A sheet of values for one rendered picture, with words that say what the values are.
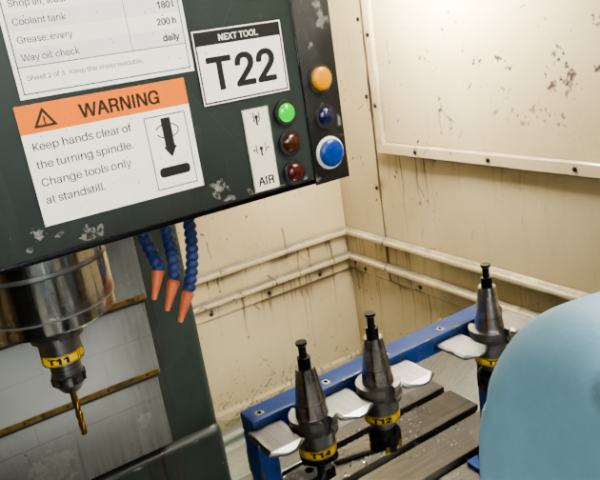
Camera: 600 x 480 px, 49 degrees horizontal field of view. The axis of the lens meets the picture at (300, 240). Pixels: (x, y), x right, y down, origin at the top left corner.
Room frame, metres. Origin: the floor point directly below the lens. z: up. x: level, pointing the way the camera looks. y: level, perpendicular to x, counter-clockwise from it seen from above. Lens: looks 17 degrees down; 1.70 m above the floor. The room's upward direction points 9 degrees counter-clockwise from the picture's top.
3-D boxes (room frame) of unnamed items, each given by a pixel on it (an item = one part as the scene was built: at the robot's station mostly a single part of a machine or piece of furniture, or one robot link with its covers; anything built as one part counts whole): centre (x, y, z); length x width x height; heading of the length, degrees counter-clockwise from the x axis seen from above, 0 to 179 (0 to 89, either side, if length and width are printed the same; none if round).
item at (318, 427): (0.76, 0.02, 1.21); 0.06 x 0.06 x 0.03
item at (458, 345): (0.90, -0.22, 1.21); 0.07 x 0.05 x 0.01; 30
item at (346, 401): (0.79, -0.03, 1.21); 0.07 x 0.05 x 0.01; 30
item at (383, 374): (0.81, -0.08, 1.26); 0.04 x 0.04 x 0.07
